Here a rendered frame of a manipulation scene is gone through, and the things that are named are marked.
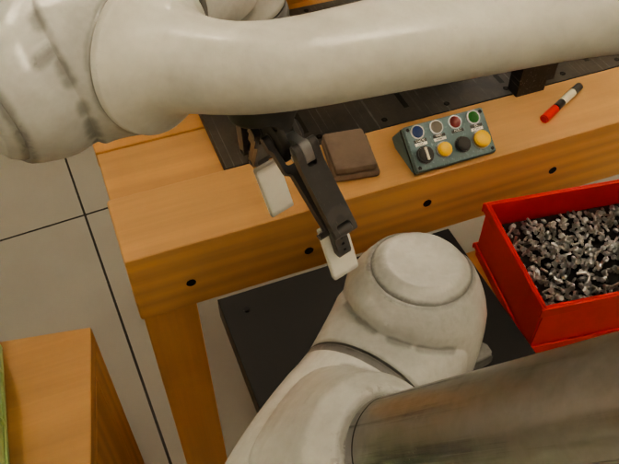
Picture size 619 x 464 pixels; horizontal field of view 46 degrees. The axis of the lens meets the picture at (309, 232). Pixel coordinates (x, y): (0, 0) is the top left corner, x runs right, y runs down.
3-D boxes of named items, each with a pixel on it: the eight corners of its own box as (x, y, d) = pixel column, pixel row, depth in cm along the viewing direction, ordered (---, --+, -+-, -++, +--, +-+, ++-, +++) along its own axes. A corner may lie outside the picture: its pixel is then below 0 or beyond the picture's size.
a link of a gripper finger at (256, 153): (255, 138, 70) (248, 126, 70) (247, 171, 80) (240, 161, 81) (289, 119, 71) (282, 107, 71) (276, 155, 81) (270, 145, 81)
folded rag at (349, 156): (320, 144, 125) (321, 130, 123) (365, 137, 126) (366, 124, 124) (332, 183, 119) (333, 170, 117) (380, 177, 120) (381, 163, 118)
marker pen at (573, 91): (574, 87, 136) (577, 80, 135) (582, 91, 135) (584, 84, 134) (538, 121, 129) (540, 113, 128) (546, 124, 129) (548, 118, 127)
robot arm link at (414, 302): (489, 353, 92) (528, 238, 76) (425, 470, 82) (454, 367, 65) (376, 297, 98) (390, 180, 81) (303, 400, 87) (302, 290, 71)
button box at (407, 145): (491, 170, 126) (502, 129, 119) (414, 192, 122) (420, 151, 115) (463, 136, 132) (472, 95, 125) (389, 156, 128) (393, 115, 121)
